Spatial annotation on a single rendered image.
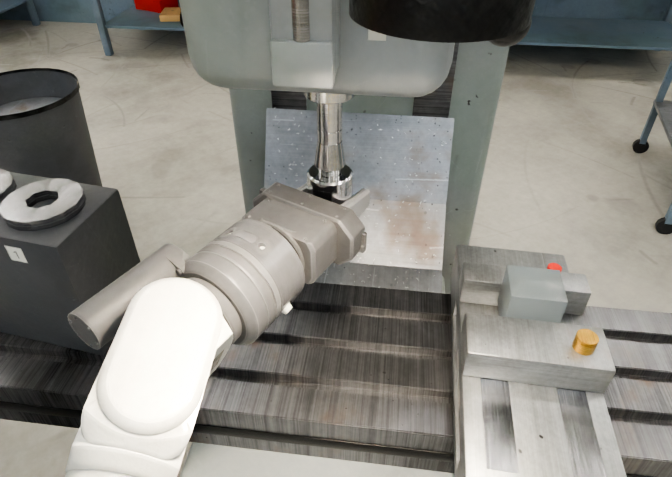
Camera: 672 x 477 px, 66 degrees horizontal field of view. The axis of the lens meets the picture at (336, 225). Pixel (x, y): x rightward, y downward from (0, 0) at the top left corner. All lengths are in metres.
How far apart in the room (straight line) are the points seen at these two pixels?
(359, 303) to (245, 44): 0.47
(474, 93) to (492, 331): 0.43
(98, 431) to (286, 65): 0.25
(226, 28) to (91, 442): 0.28
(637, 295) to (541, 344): 1.79
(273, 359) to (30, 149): 1.80
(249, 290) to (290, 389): 0.28
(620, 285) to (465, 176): 1.51
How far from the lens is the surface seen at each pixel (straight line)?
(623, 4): 5.09
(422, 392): 0.69
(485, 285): 0.66
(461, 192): 0.99
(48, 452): 1.89
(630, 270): 2.50
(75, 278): 0.67
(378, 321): 0.74
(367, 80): 0.39
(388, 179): 0.91
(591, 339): 0.61
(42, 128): 2.32
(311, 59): 0.34
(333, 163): 0.51
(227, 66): 0.40
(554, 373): 0.61
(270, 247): 0.44
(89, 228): 0.68
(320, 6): 0.34
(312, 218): 0.49
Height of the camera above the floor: 1.48
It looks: 38 degrees down
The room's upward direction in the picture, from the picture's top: straight up
